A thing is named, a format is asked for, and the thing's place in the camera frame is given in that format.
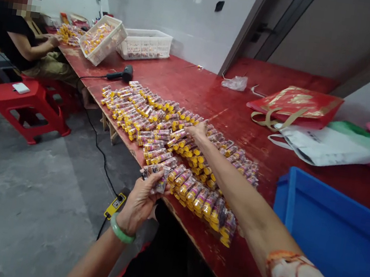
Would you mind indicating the person's right hand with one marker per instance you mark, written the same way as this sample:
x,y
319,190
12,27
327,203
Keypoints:
x,y
200,133

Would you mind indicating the person's left hand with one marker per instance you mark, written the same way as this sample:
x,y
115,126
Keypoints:
x,y
136,204

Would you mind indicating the person's right fingers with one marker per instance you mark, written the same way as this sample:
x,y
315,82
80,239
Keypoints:
x,y
195,129

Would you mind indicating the person's left fingers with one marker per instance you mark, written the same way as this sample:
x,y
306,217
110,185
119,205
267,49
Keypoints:
x,y
159,184

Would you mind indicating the bottle pack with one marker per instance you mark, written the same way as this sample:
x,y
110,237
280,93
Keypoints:
x,y
155,175

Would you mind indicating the pile of yellow-capped bottles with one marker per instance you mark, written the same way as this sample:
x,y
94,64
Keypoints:
x,y
159,124

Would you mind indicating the yellow power strip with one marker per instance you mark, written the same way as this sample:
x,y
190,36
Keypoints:
x,y
116,206

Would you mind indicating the clear crumpled plastic bag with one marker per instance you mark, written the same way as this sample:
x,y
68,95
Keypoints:
x,y
235,83

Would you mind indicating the person's legs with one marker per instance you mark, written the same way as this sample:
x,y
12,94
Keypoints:
x,y
175,257

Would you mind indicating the black heat gun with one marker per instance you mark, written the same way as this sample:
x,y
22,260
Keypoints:
x,y
123,73

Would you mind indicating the flat white plastic basket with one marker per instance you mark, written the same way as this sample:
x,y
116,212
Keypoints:
x,y
144,45

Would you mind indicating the red and gold gift bag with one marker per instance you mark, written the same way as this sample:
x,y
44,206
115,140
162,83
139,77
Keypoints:
x,y
296,106

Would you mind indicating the tilted white plastic basket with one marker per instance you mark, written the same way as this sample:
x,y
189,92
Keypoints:
x,y
102,39

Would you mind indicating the red plastic stool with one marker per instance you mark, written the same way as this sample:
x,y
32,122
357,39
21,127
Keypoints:
x,y
64,94
27,106

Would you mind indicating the white and green tote bag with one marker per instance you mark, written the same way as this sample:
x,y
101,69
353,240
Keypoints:
x,y
335,146

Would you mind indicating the heap of small bottles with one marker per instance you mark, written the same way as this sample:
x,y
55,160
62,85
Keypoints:
x,y
68,34

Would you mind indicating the brown door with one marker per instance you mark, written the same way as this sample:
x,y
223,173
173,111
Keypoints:
x,y
324,30

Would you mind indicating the white small case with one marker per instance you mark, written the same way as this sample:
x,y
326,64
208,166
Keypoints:
x,y
20,88

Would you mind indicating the blue plastic crate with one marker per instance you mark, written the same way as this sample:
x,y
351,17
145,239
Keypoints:
x,y
337,232

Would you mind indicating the black wall switch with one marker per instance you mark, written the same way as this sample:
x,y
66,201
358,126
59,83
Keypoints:
x,y
219,6

